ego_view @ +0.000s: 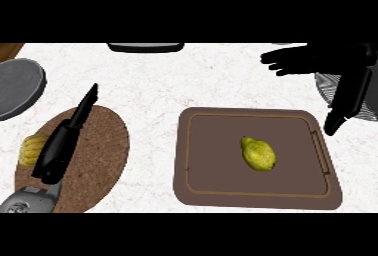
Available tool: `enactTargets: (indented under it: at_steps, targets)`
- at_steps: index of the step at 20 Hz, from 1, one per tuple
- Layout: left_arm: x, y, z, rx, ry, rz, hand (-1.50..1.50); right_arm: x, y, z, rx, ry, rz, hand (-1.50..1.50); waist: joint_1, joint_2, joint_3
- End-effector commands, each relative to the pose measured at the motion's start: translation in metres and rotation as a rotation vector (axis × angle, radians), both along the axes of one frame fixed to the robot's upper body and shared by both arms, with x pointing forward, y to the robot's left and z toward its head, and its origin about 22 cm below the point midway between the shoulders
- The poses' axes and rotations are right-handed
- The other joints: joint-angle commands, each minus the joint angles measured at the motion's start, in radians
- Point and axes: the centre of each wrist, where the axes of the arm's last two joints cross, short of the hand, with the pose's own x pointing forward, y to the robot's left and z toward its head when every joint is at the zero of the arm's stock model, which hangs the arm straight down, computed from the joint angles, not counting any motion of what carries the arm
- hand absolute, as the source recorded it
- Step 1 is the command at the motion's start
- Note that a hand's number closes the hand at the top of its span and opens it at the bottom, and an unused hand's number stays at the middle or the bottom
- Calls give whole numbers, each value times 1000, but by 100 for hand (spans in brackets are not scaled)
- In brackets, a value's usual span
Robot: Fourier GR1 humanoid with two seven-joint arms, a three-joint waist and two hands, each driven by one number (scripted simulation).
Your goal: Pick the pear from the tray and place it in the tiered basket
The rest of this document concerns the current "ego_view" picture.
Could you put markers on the yellow-green pear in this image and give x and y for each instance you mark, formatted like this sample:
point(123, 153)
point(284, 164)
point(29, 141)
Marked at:
point(259, 155)

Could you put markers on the brown wooden object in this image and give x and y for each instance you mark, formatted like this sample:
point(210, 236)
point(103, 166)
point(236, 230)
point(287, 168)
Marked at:
point(8, 50)

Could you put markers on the dark flat appliance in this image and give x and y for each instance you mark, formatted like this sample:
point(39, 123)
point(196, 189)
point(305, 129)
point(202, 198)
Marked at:
point(145, 47)

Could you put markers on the brown rectangular tray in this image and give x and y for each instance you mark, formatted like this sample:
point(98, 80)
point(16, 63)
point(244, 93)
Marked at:
point(222, 160)

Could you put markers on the grey round plate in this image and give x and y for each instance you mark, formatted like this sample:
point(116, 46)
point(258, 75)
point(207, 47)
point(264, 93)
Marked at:
point(17, 86)

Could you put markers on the round cork placemat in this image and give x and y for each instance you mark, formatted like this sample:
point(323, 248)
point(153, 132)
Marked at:
point(98, 160)

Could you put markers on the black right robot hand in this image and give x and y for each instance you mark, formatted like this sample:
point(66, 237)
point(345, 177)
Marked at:
point(340, 56)

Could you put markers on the yellow ridged fruit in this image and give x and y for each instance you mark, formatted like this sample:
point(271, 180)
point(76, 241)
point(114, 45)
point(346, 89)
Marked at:
point(33, 150)

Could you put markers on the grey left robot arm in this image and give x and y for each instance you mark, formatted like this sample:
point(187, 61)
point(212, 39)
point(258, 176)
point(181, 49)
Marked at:
point(30, 201)

